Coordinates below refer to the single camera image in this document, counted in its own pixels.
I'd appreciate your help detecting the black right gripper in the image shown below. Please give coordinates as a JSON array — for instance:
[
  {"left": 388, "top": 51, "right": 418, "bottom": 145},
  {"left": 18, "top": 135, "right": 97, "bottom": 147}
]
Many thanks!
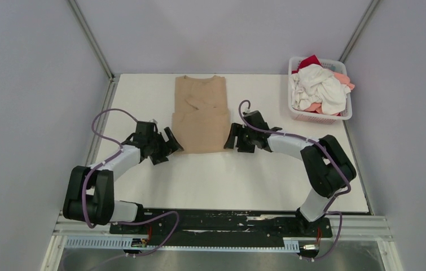
[{"left": 225, "top": 123, "right": 256, "bottom": 154}]

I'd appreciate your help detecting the white crumpled t-shirt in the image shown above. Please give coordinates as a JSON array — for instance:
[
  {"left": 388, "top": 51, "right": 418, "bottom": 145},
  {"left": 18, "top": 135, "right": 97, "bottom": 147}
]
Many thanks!
[{"left": 289, "top": 64, "right": 352, "bottom": 115}]

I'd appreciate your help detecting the white slotted cable duct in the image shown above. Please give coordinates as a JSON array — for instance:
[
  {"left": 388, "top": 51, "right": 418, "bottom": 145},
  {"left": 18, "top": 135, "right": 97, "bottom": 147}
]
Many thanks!
[{"left": 64, "top": 236, "right": 300, "bottom": 253}]

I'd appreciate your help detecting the aluminium frame post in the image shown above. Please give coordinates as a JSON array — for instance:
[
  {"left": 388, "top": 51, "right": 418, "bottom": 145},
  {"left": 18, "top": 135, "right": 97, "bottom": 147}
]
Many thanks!
[
  {"left": 339, "top": 0, "right": 382, "bottom": 63},
  {"left": 67, "top": 0, "right": 115, "bottom": 81}
]

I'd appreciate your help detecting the right aluminium frame post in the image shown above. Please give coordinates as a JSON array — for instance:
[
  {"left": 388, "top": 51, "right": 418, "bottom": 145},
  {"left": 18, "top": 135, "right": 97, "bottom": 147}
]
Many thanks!
[{"left": 339, "top": 0, "right": 382, "bottom": 63}]

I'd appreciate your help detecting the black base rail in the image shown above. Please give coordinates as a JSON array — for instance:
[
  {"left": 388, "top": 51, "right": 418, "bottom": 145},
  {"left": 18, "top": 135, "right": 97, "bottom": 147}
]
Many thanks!
[{"left": 106, "top": 208, "right": 333, "bottom": 247}]

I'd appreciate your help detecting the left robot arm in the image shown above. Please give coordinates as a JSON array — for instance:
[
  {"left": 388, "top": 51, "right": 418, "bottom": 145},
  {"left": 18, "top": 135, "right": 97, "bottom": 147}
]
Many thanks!
[{"left": 63, "top": 121, "right": 183, "bottom": 234}]

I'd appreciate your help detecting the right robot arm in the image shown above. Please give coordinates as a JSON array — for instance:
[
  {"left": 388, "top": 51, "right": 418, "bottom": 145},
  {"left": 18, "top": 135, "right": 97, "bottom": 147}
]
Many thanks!
[{"left": 224, "top": 111, "right": 357, "bottom": 236}]

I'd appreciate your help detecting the red t-shirt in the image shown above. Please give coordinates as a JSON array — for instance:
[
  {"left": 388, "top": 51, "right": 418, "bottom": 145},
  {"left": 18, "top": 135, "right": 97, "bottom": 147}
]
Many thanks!
[{"left": 291, "top": 55, "right": 322, "bottom": 74}]

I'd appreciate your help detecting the pink t-shirt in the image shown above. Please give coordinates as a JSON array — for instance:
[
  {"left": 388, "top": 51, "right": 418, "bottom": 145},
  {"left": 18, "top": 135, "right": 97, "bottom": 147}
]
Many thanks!
[{"left": 302, "top": 72, "right": 355, "bottom": 116}]

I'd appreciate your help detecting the left aluminium frame post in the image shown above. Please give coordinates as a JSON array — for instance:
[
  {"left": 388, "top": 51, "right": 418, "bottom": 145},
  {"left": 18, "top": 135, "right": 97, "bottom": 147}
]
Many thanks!
[{"left": 67, "top": 0, "right": 115, "bottom": 81}]

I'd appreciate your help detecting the beige t-shirt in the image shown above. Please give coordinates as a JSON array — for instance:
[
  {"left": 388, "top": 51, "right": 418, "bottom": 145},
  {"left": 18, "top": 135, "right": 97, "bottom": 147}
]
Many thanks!
[{"left": 172, "top": 75, "right": 231, "bottom": 154}]

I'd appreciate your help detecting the white plastic laundry basket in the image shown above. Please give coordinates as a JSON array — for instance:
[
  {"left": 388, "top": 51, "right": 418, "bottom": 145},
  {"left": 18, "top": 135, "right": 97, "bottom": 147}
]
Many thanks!
[{"left": 288, "top": 55, "right": 355, "bottom": 124}]

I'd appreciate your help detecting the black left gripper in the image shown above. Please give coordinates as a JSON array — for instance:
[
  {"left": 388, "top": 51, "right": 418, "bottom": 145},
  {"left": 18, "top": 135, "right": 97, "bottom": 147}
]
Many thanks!
[{"left": 147, "top": 127, "right": 183, "bottom": 165}]

